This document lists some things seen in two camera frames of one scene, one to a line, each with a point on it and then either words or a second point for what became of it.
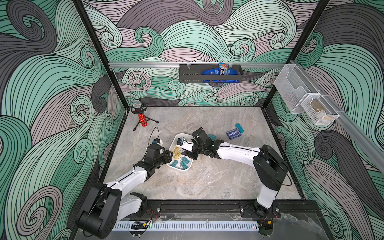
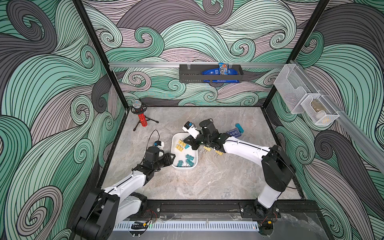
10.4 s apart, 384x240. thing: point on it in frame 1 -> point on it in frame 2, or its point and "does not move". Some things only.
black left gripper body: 160,160 does not move
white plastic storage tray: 180,161 does not move
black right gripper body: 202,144 -> 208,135
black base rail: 286,212 does not move
